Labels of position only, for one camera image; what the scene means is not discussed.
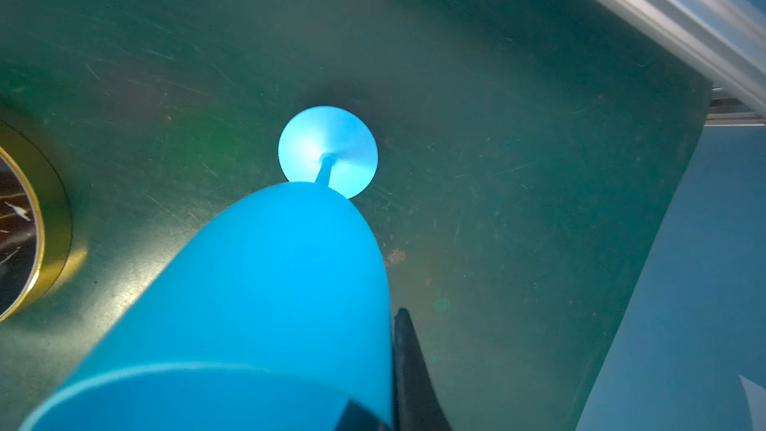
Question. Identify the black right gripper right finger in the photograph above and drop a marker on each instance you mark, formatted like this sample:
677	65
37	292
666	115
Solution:
416	404

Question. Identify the aluminium back frame rail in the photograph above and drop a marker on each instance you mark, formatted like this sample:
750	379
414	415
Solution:
722	39

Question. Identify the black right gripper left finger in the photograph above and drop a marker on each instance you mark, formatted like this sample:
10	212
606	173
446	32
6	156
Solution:
356	417

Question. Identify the gold wire wine glass rack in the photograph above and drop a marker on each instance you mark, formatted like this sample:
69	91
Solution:
36	223

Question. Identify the blue wine glass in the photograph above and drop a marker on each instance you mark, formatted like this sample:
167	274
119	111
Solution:
272	317

